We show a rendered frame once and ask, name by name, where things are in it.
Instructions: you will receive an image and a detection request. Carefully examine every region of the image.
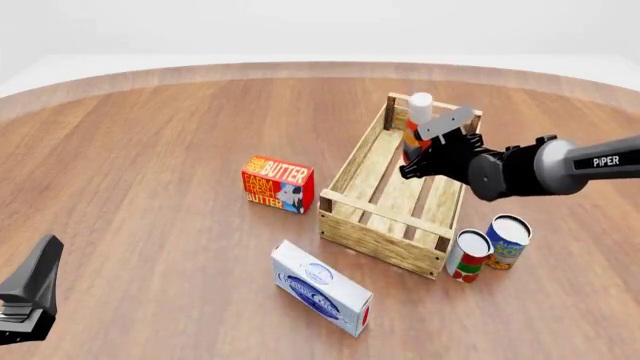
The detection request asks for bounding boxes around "white blue cream cheese box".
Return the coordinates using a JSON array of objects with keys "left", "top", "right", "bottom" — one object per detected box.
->
[{"left": 270, "top": 239, "right": 375, "bottom": 339}]

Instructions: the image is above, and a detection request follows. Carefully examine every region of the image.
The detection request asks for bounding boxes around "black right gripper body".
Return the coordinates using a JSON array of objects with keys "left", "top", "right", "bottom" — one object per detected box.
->
[{"left": 425, "top": 128, "right": 501, "bottom": 186}]

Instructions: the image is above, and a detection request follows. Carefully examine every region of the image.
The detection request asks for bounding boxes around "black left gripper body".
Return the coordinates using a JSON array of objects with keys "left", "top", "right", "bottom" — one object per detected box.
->
[{"left": 0, "top": 294, "right": 58, "bottom": 346}]

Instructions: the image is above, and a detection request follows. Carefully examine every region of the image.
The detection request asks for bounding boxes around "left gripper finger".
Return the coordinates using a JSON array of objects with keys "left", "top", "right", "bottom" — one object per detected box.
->
[{"left": 0, "top": 234, "right": 65, "bottom": 313}]

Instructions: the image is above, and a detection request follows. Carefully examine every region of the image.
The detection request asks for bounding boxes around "blue soup tin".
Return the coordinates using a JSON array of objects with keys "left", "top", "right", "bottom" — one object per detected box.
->
[{"left": 484, "top": 213, "right": 533, "bottom": 271}]

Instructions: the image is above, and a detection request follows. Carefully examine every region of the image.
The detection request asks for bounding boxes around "red ketchup bottle white cap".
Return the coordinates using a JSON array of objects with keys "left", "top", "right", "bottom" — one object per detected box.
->
[{"left": 399, "top": 91, "right": 435, "bottom": 165}]

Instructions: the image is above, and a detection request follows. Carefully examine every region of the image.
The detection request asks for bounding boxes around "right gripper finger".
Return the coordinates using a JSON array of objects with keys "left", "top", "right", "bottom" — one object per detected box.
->
[{"left": 398, "top": 147, "right": 452, "bottom": 181}]

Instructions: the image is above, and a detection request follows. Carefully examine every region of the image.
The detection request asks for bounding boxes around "red butter box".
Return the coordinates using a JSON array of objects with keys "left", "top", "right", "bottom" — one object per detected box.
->
[{"left": 241, "top": 154, "right": 316, "bottom": 216}]

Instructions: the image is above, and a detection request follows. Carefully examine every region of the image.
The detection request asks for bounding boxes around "wooden slat tray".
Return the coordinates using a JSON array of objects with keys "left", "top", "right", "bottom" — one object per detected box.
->
[{"left": 318, "top": 92, "right": 484, "bottom": 280}]

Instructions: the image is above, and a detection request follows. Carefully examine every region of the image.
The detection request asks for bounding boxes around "tomato print tin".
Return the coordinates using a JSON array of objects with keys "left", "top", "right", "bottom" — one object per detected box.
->
[{"left": 444, "top": 228, "right": 496, "bottom": 285}]

